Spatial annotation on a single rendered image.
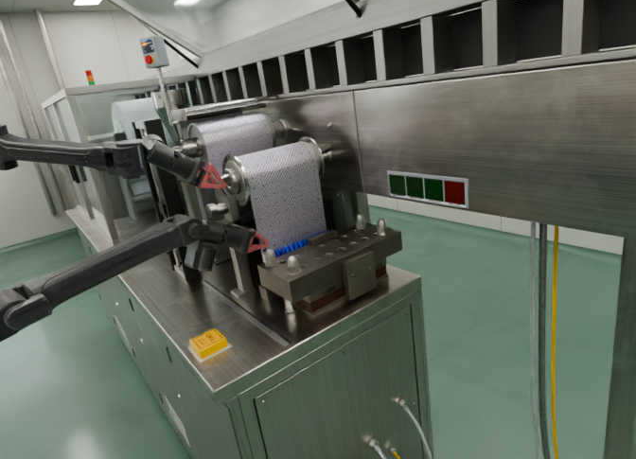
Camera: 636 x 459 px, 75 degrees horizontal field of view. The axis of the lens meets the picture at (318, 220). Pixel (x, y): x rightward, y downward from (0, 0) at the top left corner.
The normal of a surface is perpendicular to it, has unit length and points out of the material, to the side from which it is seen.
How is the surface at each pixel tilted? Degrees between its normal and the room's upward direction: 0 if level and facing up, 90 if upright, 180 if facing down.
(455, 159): 90
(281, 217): 90
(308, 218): 90
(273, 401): 90
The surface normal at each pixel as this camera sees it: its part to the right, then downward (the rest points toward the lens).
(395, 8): -0.79, 0.29
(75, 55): 0.60, 0.17
